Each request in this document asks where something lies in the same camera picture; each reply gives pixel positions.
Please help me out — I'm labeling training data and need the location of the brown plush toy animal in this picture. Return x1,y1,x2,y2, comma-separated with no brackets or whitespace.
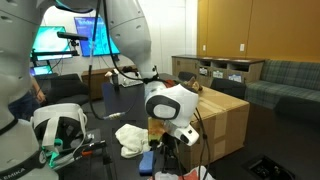
185,77,203,92

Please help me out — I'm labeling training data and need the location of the blue sponge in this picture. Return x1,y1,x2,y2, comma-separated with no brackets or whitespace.
139,151,154,176

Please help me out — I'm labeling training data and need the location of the white orange plastic bag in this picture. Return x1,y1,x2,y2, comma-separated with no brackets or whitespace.
147,166,216,180

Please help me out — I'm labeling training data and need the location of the cardboard box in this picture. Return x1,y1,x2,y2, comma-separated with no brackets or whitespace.
145,85,250,170

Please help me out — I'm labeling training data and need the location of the wooden cabinet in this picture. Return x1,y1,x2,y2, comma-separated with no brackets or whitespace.
172,55,265,87

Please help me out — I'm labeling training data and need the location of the white towel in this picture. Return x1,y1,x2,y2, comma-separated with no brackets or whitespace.
115,124,151,158

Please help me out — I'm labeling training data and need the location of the black office chair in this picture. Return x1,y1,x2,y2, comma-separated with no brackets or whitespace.
45,74,89,106

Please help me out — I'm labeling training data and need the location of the white VR headset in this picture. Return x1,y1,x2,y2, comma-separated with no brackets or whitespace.
31,103,88,170

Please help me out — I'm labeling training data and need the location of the green plaid sofa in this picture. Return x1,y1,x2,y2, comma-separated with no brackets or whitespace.
245,60,320,109

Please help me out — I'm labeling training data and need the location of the person seated at left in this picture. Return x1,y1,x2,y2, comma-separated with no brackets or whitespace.
9,77,46,120

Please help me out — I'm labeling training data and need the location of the wall monitor screen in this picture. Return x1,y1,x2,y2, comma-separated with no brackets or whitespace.
74,17,120,57

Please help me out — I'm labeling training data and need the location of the black camera on stand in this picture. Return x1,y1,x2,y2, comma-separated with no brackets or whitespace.
57,32,88,41

